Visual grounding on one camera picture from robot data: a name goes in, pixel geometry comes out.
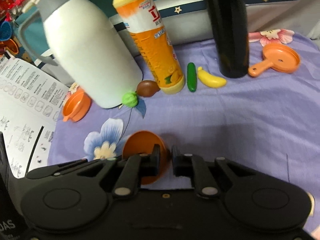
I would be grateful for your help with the orange detergent bottle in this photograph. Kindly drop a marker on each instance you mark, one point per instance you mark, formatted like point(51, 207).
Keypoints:
point(145, 26)

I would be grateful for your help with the green toy lime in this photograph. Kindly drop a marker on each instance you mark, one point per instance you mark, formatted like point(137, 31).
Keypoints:
point(130, 99)

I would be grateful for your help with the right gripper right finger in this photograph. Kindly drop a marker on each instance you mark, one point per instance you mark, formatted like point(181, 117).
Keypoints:
point(196, 169)

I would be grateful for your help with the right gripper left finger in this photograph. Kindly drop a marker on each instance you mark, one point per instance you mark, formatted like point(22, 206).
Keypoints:
point(134, 169)

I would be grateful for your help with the green toy cucumber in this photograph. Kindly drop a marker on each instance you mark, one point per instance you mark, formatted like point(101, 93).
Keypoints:
point(191, 77)

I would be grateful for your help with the brown-orange small bowl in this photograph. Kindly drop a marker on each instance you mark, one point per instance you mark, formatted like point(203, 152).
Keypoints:
point(142, 142)

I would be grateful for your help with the black tall flask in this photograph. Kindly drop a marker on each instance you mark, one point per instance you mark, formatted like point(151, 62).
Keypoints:
point(228, 19)

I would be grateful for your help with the brown toy kiwi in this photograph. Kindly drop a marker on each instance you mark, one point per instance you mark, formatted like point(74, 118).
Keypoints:
point(147, 88)

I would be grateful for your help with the white thermos jug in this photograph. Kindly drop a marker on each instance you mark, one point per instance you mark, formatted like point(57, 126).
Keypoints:
point(87, 46)

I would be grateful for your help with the white instruction sheet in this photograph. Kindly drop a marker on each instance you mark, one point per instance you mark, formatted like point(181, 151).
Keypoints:
point(31, 102)

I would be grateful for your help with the yellow toy banana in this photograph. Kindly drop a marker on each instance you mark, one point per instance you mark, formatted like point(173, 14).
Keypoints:
point(210, 80)

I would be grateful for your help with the orange toy pot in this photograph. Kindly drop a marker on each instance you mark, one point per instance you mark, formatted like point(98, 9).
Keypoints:
point(77, 106)

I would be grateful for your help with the purple floral tablecloth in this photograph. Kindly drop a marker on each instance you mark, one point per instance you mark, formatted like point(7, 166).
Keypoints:
point(269, 123)

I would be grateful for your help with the orange toy frying pan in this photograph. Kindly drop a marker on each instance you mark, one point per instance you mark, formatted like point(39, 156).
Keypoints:
point(278, 57)

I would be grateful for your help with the teal striped curtain cloth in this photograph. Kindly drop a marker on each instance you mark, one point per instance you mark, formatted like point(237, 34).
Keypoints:
point(187, 21)

